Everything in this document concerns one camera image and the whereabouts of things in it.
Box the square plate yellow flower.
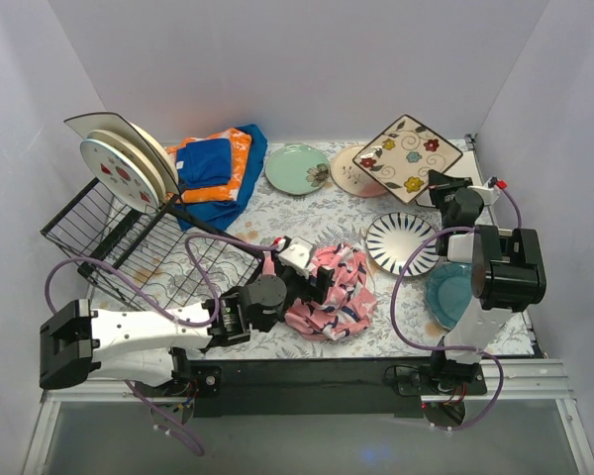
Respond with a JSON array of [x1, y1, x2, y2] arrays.
[[352, 115, 463, 204]]

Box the blue striped white plate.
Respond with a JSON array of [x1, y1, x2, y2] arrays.
[[365, 213, 436, 276]]

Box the teal round plate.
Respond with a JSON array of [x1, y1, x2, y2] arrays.
[[425, 262, 472, 331]]

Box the cream and pink plate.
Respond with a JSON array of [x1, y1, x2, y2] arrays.
[[330, 144, 387, 198]]

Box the mint green flower plate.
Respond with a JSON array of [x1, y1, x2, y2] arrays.
[[264, 143, 330, 196]]

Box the watermelon pattern round plate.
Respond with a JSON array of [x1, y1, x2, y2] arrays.
[[79, 139, 158, 213]]

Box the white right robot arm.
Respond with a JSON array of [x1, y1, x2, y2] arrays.
[[428, 170, 546, 394]]

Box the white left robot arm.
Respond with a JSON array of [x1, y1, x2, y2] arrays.
[[39, 262, 334, 396]]

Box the floral table mat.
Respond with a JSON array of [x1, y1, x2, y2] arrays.
[[73, 139, 536, 358]]

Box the pink navy patterned shorts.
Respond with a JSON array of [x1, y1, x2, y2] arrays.
[[285, 243, 377, 341]]

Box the blue and orange cloth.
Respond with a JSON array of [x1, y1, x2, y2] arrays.
[[166, 124, 268, 231]]

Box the cream round plate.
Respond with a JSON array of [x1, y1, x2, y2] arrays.
[[87, 123, 179, 201]]

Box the rear white square plate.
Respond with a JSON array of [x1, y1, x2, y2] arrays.
[[63, 111, 179, 194]]

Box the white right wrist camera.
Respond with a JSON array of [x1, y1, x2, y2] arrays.
[[469, 177, 507, 207]]

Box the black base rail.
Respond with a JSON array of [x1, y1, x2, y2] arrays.
[[133, 358, 489, 420]]

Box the black wire dish rack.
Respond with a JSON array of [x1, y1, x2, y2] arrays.
[[41, 179, 263, 308]]

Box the aluminium frame rail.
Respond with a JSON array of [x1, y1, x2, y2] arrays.
[[25, 358, 594, 474]]

